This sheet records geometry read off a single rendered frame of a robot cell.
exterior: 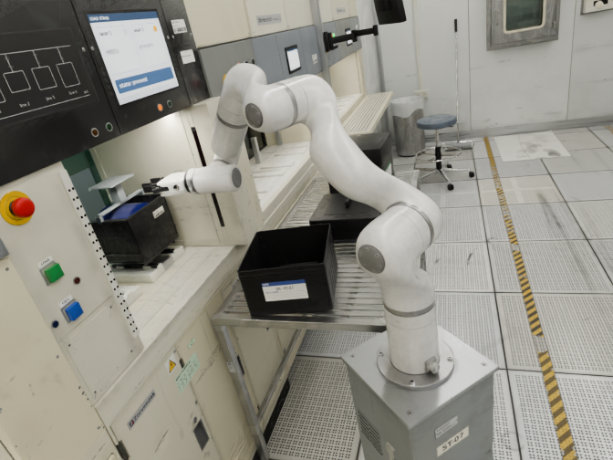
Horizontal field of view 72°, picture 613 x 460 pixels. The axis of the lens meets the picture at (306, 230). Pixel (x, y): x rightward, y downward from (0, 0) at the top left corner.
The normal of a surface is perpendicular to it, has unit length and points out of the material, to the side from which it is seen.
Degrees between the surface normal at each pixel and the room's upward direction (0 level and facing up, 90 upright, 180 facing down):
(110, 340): 90
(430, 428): 90
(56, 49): 90
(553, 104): 90
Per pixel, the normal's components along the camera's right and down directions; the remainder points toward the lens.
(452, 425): 0.47, 0.30
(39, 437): 0.94, -0.04
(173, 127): -0.28, 0.46
